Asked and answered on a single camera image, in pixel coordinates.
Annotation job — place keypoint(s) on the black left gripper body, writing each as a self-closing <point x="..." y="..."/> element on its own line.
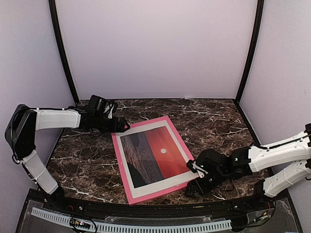
<point x="100" y="124"/>

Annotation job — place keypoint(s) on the black corner post left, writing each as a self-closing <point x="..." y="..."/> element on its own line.
<point x="61" y="50"/>

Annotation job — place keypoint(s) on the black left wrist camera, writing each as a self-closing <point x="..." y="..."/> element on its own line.
<point x="98" y="106"/>

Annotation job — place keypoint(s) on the black table edge rail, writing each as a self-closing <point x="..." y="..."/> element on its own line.
<point x="246" y="214"/>

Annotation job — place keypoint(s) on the white photo mat board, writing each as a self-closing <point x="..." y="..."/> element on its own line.
<point x="175" y="140"/>

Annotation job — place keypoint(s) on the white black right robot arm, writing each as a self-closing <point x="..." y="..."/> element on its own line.
<point x="296" y="151"/>

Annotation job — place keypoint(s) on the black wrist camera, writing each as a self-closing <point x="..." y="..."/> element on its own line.
<point x="206" y="163"/>
<point x="98" y="106"/>

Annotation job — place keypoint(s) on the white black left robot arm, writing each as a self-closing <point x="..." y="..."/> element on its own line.
<point x="26" y="121"/>

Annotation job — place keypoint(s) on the red sunset photo print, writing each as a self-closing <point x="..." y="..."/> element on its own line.
<point x="152" y="156"/>

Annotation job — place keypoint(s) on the grey slotted cable duct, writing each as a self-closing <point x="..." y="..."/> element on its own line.
<point x="130" y="225"/>

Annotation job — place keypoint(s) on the black corner post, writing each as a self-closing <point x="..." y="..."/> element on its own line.
<point x="61" y="50"/>
<point x="251" y="51"/>

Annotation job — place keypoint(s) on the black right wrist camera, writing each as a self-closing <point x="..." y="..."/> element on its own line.
<point x="206" y="163"/>

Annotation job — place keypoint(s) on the light wooden picture frame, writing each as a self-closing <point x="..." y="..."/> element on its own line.
<point x="121" y="165"/>

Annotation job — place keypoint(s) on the clear acrylic sheet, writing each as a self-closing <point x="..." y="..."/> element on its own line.
<point x="155" y="157"/>

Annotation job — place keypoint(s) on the black corner post right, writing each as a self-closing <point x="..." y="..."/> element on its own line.
<point x="251" y="51"/>

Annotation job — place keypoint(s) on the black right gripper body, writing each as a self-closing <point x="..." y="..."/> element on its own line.
<point x="218" y="177"/>

